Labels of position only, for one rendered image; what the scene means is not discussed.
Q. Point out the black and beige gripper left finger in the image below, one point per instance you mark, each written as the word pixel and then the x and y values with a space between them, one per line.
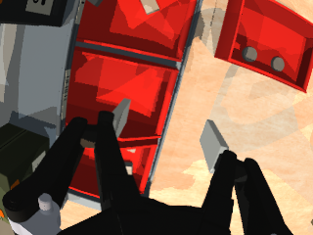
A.
pixel 33 206

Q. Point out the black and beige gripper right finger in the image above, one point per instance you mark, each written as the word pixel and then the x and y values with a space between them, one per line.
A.
pixel 258 208

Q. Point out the grey round disc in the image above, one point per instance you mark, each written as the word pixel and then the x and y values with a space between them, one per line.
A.
pixel 249 54
pixel 277 64

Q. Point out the olive green tool case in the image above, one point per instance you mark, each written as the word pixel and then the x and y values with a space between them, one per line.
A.
pixel 20 153

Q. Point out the grey metal shelf rack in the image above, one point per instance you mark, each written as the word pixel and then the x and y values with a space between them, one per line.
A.
pixel 34 60

